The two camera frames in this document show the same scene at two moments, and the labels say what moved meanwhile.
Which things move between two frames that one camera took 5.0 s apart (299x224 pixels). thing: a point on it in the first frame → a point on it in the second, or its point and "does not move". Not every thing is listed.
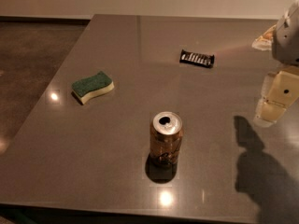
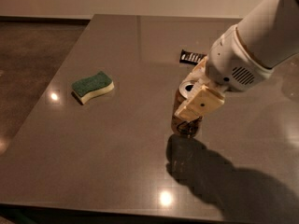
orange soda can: (165, 137) → (185, 127)
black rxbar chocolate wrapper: (197, 59) does not move
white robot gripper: (286, 39) → (232, 61)
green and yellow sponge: (86, 89) does not move
